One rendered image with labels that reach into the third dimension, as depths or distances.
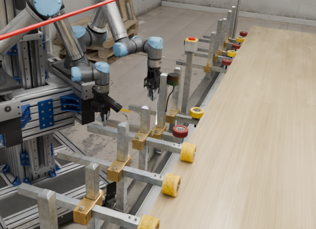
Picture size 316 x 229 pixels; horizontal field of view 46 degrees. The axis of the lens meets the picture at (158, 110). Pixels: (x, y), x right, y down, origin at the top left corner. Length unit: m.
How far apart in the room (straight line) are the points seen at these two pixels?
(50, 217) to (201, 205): 0.60
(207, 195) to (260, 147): 0.48
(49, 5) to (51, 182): 1.33
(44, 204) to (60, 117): 1.28
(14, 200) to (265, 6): 7.88
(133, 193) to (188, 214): 0.45
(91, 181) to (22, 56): 1.11
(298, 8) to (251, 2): 1.07
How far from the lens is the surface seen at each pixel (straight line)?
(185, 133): 1.87
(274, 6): 9.41
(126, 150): 1.48
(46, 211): 1.06
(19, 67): 2.24
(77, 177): 2.70
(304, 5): 9.40
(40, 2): 1.76
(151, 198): 1.87
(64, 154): 1.58
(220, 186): 1.54
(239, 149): 1.80
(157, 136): 1.89
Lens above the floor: 1.82
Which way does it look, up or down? 26 degrees down
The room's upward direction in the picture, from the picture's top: 4 degrees clockwise
